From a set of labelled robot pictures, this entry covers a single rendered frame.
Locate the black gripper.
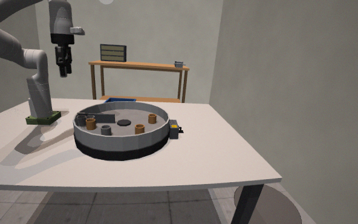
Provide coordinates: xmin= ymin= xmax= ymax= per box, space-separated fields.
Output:
xmin=50 ymin=33 xmax=74 ymax=77

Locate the blue shallow tray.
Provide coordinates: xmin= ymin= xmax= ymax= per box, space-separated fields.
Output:
xmin=105 ymin=97 xmax=136 ymax=102

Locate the bronze bushing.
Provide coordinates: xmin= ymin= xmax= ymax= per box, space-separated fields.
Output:
xmin=86 ymin=119 xmax=96 ymax=130
xmin=135 ymin=124 xmax=145 ymax=135
xmin=148 ymin=114 xmax=157 ymax=124

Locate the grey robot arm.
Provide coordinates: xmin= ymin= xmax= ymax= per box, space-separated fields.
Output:
xmin=0 ymin=0 xmax=85 ymax=118

